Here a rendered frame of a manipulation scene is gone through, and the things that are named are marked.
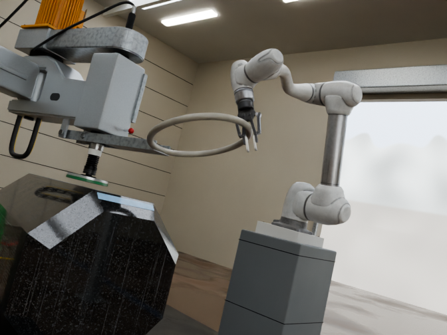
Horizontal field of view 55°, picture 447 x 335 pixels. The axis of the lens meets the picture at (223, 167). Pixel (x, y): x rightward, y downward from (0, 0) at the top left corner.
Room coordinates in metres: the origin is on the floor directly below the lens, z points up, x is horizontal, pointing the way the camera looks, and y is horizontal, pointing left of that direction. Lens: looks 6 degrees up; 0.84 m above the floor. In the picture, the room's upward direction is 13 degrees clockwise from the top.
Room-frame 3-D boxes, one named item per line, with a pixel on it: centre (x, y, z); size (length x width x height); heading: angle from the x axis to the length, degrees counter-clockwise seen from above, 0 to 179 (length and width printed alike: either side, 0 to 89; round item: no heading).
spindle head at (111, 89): (2.38, 0.76, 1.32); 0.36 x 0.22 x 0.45; 58
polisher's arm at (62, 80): (2.56, 1.02, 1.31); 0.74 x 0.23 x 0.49; 58
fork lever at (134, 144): (2.28, 0.60, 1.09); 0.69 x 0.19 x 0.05; 58
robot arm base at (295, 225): (2.49, -0.44, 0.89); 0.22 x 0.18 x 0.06; 47
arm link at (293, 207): (2.46, -0.47, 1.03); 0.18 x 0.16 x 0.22; 41
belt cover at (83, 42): (2.53, 0.99, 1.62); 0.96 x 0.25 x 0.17; 58
